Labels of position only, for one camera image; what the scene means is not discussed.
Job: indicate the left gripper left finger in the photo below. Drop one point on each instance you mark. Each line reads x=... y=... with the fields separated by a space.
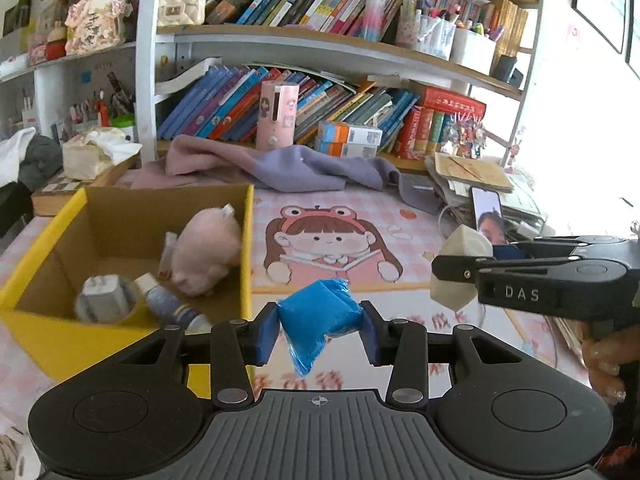
x=236 y=345

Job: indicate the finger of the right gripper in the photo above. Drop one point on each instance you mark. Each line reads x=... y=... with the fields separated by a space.
x=556 y=247
x=485 y=271

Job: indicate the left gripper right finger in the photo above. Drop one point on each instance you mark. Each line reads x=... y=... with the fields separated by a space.
x=402 y=345

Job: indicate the white tape roll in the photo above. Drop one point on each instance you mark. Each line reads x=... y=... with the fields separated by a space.
x=454 y=268

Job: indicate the small blue bottle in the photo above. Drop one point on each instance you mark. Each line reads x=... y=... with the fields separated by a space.
x=169 y=309

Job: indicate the blue plastic packet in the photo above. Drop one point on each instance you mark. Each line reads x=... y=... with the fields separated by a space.
x=314 y=314

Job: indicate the pink plush pig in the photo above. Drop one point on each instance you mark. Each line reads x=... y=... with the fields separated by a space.
x=206 y=250

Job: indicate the white charger plug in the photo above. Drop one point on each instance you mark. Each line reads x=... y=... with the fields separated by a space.
x=103 y=300

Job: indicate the right human hand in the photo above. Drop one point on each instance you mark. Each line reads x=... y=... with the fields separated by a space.
x=603 y=373

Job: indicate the smartphone with video call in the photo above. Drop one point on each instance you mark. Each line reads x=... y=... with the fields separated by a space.
x=488 y=215

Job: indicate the brown paper envelope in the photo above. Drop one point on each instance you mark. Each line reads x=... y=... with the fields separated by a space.
x=473 y=172

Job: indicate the colourful figure display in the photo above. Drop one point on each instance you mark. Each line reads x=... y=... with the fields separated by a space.
x=467 y=136

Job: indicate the yellow cardboard box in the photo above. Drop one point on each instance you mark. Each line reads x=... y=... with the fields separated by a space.
x=112 y=231

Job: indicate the red dictionary book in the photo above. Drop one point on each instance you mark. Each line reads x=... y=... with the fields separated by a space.
x=425 y=127

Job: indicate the orange white box stack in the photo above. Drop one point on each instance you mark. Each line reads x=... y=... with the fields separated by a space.
x=348 y=141

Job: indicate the purple cloth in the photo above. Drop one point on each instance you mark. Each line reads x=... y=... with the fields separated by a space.
x=295 y=169

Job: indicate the white pen holder box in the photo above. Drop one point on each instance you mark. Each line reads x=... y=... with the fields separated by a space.
x=472 y=50

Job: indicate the pink cylindrical gadget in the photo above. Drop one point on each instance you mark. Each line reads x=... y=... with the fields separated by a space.
x=276 y=115

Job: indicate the gradient pink blue bottle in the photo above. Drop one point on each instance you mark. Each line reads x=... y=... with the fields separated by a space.
x=372 y=19

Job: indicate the pile of clothes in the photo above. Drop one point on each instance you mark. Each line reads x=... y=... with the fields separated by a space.
x=28 y=161

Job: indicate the white quilted pearl handbag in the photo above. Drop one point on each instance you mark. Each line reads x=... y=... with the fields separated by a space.
x=180 y=13

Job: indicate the pink doll figurine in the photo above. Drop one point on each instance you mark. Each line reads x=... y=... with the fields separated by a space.
x=96 y=25

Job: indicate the white bookshelf frame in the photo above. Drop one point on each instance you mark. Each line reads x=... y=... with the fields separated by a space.
x=166 y=51

